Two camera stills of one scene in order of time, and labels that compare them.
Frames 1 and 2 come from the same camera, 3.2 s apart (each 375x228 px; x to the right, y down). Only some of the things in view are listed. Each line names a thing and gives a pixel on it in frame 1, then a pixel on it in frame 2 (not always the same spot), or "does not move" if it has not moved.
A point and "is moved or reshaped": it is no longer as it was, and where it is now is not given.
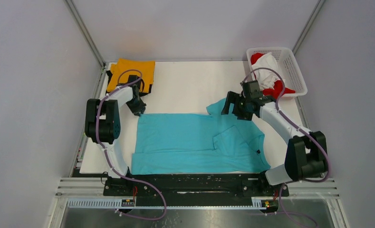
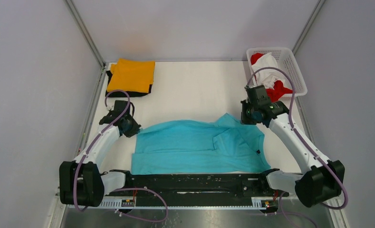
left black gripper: (140, 108) → (134, 129)
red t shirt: (279, 89) does not move
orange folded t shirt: (122, 69) does not move
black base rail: (244, 185) does not move
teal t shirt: (197, 143) is moved or reshaped
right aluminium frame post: (307, 26) does not move
